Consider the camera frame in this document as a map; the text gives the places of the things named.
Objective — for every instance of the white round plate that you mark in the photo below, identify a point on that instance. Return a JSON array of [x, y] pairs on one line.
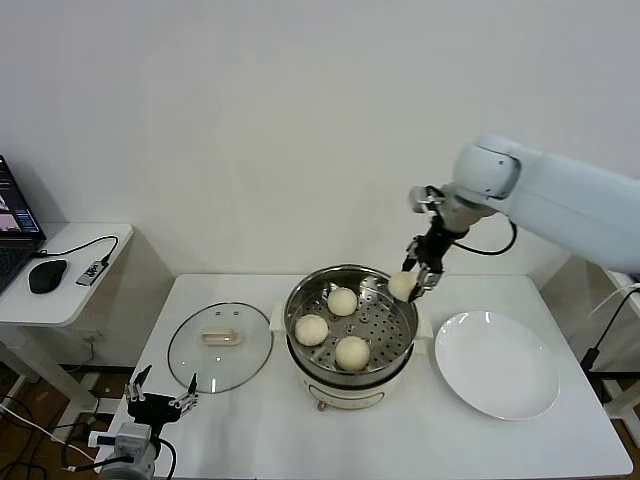
[[495, 365]]

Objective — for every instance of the black computer mouse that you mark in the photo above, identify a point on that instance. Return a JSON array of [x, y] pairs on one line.
[[46, 276]]

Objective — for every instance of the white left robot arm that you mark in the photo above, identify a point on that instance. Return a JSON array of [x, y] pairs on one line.
[[132, 465]]

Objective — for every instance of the steel steamer pot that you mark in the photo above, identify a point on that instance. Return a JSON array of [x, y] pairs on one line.
[[345, 395]]

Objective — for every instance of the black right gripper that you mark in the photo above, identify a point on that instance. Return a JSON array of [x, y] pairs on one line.
[[432, 247]]

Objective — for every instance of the white wall socket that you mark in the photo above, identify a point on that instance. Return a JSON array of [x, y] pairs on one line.
[[93, 340]]

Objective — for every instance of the steel perforated steamer basket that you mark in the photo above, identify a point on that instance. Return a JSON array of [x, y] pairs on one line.
[[385, 335]]

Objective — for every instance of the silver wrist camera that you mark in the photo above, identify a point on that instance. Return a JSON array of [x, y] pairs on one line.
[[422, 200], [127, 436]]

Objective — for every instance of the black laptop dark screen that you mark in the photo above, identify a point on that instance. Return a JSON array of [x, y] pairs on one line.
[[15, 240]]

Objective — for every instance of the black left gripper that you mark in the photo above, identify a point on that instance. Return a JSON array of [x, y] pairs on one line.
[[152, 409]]

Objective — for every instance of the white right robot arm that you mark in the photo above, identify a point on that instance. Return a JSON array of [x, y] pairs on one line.
[[575, 195]]

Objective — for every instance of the grey usb hub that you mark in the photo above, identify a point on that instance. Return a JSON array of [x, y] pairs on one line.
[[91, 274]]

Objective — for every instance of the white steamed baozi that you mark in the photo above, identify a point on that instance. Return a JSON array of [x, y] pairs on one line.
[[341, 301], [351, 352], [401, 286], [311, 330]]

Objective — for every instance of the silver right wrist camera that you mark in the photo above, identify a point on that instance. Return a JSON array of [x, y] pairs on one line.
[[422, 200]]

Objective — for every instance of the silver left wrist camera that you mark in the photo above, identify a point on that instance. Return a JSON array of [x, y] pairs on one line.
[[127, 436]]

